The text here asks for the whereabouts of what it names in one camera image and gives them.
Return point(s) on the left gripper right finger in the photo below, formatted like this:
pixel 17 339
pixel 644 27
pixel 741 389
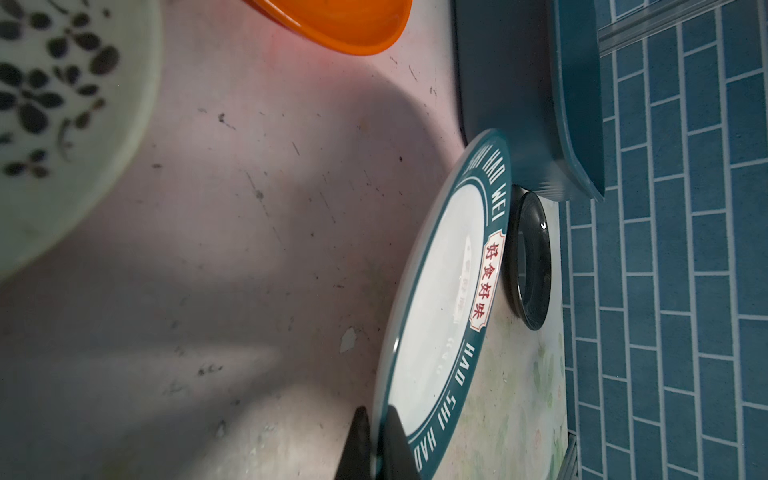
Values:
pixel 396 459

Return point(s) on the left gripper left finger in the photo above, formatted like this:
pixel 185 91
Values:
pixel 355 459

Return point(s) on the white plate hao shi rim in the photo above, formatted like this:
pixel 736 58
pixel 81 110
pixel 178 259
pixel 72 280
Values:
pixel 443 304

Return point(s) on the small orange plate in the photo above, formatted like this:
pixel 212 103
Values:
pixel 353 27

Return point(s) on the cream plate black brushstroke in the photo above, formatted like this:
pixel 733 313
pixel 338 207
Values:
pixel 79 80

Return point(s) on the teal plastic bin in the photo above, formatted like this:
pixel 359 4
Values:
pixel 531 69

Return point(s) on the small black plate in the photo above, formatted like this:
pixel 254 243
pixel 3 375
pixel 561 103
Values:
pixel 527 261

